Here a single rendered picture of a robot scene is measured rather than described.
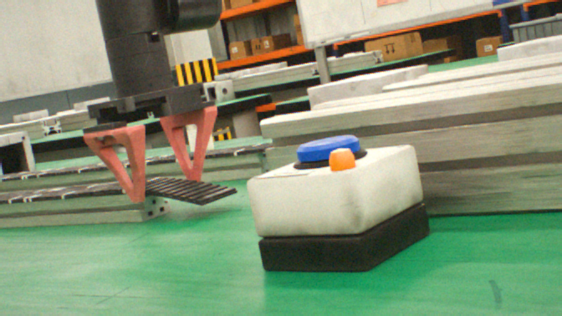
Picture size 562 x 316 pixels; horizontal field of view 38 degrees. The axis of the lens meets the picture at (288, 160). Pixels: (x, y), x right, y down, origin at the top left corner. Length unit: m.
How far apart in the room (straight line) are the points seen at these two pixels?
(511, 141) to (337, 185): 0.13
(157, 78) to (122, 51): 0.04
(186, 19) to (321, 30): 3.39
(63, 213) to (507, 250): 0.57
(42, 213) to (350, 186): 0.56
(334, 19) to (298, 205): 3.68
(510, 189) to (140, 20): 0.39
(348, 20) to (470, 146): 3.56
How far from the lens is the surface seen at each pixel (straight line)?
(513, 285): 0.42
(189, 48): 8.99
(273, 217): 0.50
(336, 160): 0.47
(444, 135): 0.57
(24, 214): 0.99
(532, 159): 0.56
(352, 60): 5.06
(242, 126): 3.69
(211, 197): 0.77
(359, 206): 0.47
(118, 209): 0.86
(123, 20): 0.79
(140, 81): 0.78
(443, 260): 0.48
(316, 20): 4.22
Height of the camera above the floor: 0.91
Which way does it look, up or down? 7 degrees down
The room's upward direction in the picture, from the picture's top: 11 degrees counter-clockwise
